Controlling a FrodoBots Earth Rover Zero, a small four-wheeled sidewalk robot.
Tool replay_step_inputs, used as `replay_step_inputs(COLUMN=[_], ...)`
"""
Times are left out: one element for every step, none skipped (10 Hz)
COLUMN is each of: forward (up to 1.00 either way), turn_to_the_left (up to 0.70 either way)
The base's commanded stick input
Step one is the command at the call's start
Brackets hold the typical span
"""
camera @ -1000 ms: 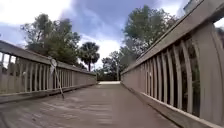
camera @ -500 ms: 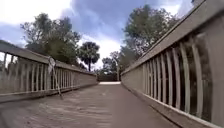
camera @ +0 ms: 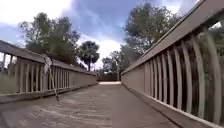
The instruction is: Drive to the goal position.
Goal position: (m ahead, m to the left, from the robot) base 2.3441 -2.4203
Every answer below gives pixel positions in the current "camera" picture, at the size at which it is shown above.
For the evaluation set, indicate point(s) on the palm tree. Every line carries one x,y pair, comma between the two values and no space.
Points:
89,50

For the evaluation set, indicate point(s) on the large leafy tree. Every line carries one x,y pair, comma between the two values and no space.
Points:
150,25

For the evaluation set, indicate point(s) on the thin pole with round top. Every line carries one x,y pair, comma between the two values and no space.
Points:
48,61

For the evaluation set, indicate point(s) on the trees behind bridge end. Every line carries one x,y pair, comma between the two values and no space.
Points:
111,65

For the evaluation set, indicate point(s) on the cluster of leafy trees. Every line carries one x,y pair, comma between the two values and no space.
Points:
53,36

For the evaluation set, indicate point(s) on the wooden bridge railing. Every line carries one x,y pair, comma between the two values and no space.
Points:
173,41
23,54

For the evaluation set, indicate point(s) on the wooden bridge deck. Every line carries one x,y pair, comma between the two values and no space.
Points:
96,108

